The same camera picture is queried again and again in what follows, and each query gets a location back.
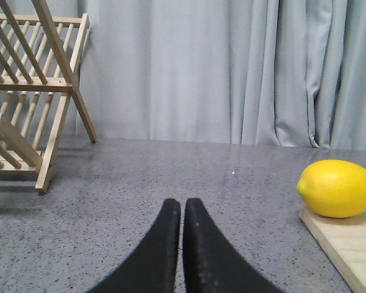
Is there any wooden dish rack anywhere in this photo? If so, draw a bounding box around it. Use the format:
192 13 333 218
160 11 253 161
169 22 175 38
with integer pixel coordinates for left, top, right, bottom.
0 1 97 194

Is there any grey curtain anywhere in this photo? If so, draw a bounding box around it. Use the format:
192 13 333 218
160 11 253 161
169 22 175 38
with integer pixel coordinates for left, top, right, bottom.
48 1 366 150

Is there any yellow lemon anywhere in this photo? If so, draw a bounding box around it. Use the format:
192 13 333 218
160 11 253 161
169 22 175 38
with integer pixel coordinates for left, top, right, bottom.
296 159 366 218

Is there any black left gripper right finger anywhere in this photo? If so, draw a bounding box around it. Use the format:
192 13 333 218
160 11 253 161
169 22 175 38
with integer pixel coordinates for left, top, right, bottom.
184 198 281 292

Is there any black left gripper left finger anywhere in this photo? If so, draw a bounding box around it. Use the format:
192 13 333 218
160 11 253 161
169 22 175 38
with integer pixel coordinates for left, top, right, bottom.
90 198 181 292

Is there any wooden cutting board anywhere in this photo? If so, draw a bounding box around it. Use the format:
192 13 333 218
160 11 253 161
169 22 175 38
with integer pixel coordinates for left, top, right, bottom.
300 206 366 292

